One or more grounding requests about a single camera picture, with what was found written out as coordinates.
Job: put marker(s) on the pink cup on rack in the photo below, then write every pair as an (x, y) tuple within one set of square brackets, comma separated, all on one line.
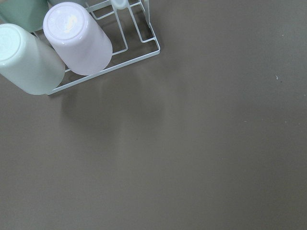
[(77, 38)]

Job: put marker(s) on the yellow cup on rack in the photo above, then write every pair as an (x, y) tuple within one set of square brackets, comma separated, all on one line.
[(120, 4)]

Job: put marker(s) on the white cup on rack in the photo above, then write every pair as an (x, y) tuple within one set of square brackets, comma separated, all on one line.
[(27, 62)]

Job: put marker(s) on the mint cup on rack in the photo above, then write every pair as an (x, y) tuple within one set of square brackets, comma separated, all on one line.
[(28, 14)]

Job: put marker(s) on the white wire cup rack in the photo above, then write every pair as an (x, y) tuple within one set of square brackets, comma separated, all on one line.
[(130, 32)]

